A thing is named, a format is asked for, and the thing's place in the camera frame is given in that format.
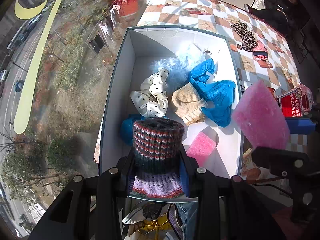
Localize striped knitted cuff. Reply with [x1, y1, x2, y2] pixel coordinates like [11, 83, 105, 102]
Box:
[132, 118, 184, 199]

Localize leopard print scrunchie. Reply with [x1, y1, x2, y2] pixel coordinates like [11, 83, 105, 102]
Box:
[231, 21, 258, 52]

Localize white polka dot scrunchie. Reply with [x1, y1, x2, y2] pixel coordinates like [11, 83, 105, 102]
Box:
[130, 69, 169, 118]

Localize fluffy light blue plush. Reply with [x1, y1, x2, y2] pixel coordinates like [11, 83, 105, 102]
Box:
[149, 43, 212, 94]

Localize pink and navy sock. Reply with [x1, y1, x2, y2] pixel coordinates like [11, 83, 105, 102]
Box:
[253, 41, 268, 61]

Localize red patterned carton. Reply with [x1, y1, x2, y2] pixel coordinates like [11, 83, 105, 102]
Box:
[277, 85, 313, 118]

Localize small pink sponge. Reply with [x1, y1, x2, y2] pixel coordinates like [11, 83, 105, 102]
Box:
[186, 132, 216, 167]

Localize checkered tablecloth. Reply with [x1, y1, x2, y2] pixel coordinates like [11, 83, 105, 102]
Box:
[135, 0, 316, 183]

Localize blue cloth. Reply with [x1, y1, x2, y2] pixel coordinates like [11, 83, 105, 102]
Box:
[120, 59, 236, 145]

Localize beige knitted sock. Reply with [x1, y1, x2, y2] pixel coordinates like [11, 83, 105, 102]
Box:
[171, 82, 208, 126]

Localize seated person in black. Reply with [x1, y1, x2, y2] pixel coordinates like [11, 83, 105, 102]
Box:
[244, 0, 310, 36]

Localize dark storage box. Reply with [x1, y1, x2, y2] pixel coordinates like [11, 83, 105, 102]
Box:
[98, 24, 245, 203]

